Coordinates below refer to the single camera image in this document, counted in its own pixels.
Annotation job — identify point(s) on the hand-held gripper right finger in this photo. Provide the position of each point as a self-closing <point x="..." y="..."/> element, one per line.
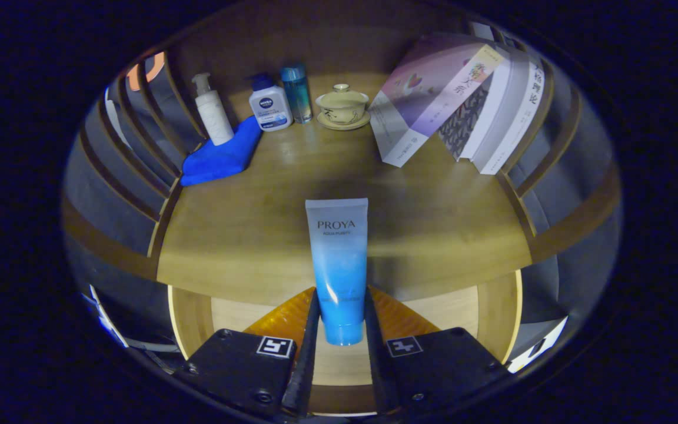
<point x="439" y="365"/>

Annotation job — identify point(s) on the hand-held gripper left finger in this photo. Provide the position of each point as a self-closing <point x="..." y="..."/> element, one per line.
<point x="239" y="368"/>

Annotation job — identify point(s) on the wooden drawer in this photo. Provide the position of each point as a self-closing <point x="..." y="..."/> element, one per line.
<point x="451" y="309"/>

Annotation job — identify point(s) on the blue gradient tube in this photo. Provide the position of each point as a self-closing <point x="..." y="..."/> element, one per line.
<point x="338" y="265"/>

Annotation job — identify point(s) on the wooden countertop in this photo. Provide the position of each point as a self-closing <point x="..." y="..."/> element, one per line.
<point x="245" y="229"/>

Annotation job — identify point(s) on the wooden cabinet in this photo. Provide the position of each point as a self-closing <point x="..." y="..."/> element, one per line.
<point x="315" y="41"/>

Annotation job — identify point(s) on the blue folded cloth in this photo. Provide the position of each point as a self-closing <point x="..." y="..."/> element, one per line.
<point x="221" y="156"/>

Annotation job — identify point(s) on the grey patterned book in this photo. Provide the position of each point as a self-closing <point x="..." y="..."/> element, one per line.
<point x="462" y="123"/>

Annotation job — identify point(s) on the white pump bottle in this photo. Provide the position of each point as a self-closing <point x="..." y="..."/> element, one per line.
<point x="214" y="115"/>

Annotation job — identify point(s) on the white bottle with blue cap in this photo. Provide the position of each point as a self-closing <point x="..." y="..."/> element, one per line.
<point x="270" y="106"/>

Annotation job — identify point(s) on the plain white book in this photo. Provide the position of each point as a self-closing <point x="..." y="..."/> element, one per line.
<point x="495" y="106"/>

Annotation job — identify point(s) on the pink and white book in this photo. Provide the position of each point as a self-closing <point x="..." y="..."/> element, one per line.
<point x="421" y="100"/>

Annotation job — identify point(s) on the white book with black print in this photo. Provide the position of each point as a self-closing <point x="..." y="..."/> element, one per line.
<point x="521" y="112"/>

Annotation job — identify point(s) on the beige lidded teacup with saucer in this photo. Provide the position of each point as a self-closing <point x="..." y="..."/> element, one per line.
<point x="342" y="107"/>

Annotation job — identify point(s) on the teal bottle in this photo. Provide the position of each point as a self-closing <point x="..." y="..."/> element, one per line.
<point x="298" y="94"/>

